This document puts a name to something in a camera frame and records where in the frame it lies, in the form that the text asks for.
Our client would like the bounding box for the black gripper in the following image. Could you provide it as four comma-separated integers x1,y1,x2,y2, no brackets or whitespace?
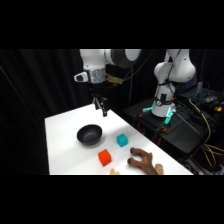
88,82,111,118

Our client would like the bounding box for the red cube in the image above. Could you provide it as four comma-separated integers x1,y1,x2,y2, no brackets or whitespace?
97,148,112,167

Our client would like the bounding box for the black bowl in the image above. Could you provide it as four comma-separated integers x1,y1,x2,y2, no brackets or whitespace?
76,124,103,147

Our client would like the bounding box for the teal cube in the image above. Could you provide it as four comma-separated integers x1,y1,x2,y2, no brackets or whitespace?
116,133,129,148

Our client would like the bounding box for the black curtain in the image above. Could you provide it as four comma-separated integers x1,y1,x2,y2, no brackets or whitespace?
0,49,224,176

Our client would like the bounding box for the brown plush toy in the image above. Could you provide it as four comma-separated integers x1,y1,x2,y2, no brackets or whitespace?
127,146,165,176

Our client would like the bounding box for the black robot stand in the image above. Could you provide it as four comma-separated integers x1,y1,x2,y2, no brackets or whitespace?
123,97,224,176

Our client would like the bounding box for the black electronics box with lights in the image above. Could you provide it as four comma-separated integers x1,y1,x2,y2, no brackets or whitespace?
184,87,224,105

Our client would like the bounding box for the yellow cable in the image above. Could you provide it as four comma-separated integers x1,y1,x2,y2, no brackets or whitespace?
187,98,224,168

